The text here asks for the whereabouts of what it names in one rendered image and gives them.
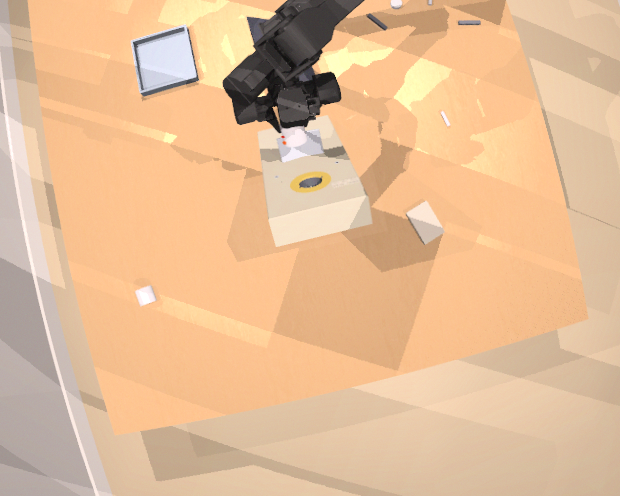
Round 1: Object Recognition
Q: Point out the white cylinder with two slots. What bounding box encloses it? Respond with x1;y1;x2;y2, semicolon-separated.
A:
280;125;307;147

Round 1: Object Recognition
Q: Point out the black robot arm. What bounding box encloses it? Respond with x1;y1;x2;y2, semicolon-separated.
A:
222;0;364;129

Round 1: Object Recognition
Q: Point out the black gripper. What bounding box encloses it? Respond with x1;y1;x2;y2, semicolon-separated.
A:
232;71;342;133

